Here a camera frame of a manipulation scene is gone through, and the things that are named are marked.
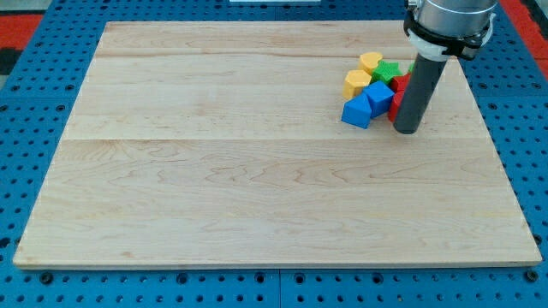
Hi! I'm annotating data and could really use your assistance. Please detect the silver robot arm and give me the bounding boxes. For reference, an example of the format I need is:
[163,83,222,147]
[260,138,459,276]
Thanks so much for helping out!
[403,0,498,62]

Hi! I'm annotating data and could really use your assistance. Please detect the light wooden board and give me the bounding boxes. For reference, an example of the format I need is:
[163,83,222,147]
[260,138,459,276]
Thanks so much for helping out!
[13,21,541,270]

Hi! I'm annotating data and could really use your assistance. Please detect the blue triangle block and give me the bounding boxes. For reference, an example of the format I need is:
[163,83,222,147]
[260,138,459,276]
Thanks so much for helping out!
[341,93,372,129]

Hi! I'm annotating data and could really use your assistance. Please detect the yellow hexagon block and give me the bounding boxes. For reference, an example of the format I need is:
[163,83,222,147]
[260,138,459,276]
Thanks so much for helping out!
[342,69,372,99]

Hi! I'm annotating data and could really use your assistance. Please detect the blue cube block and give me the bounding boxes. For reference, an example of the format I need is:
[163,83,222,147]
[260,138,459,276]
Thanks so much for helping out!
[363,81,395,118]

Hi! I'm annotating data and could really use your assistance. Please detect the yellow heart block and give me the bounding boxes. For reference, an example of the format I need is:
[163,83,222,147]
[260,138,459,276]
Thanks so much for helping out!
[358,51,384,75]

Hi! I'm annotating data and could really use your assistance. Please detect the red lower block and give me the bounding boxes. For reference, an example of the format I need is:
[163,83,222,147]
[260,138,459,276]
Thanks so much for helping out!
[388,91,404,122]

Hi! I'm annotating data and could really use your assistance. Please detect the red block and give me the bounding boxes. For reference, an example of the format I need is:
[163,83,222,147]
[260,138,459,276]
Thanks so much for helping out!
[388,91,404,122]
[389,73,411,92]

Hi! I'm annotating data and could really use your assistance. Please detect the green star block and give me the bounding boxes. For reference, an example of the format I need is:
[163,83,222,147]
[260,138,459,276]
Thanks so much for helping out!
[372,60,402,85]

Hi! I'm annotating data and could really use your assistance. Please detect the red upper block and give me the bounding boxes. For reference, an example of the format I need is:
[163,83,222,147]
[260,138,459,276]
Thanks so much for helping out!
[389,73,411,92]

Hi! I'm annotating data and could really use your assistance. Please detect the grey cylindrical pointer rod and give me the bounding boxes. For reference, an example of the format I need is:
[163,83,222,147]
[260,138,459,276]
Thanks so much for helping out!
[393,54,446,134]

